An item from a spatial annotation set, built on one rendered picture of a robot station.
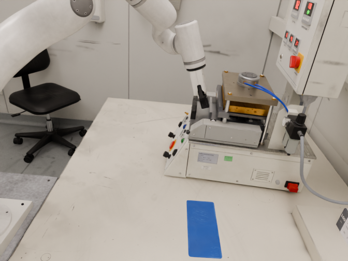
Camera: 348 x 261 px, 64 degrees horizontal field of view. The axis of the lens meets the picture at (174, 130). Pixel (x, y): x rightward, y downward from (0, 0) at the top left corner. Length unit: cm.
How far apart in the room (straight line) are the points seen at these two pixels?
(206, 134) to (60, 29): 58
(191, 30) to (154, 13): 17
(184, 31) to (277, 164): 58
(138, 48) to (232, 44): 81
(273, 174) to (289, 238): 24
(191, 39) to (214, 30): 147
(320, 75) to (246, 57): 164
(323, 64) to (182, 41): 46
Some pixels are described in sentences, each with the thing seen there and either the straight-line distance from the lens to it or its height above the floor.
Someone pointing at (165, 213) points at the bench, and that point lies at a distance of 99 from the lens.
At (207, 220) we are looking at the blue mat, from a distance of 98.
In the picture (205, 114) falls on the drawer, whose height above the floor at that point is 97.
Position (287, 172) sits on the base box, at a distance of 113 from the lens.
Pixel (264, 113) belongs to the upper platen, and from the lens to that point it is 106.
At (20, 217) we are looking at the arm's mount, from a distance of 100.
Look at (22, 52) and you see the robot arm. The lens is 77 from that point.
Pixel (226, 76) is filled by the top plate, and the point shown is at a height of 111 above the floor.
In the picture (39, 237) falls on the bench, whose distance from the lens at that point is 97.
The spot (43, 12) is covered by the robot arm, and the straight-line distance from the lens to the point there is 74.
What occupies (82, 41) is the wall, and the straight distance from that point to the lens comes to 264.
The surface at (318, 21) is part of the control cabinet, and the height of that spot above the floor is 137.
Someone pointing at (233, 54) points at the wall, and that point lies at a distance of 255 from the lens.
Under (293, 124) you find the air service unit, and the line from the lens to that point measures 93.
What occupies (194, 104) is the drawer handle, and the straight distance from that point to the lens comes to 111.
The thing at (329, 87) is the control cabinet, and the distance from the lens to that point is 101.
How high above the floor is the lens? 146
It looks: 30 degrees down
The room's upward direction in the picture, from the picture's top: 5 degrees clockwise
